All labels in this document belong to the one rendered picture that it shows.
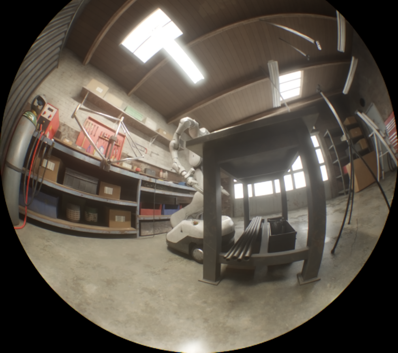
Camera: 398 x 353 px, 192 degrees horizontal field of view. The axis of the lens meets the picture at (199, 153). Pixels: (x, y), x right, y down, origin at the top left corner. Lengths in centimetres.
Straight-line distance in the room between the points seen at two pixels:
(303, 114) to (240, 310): 91
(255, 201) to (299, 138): 331
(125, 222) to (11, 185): 132
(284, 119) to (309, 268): 76
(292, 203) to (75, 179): 448
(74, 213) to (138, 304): 108
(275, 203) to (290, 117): 340
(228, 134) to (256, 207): 341
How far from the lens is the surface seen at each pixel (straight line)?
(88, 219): 157
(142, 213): 167
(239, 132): 59
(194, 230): 96
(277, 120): 61
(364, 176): 412
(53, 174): 141
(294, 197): 396
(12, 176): 131
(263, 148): 67
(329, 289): 79
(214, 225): 66
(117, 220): 156
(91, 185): 142
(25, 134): 132
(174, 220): 134
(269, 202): 386
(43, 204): 149
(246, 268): 89
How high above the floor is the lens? 52
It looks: 23 degrees up
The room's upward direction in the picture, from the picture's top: straight up
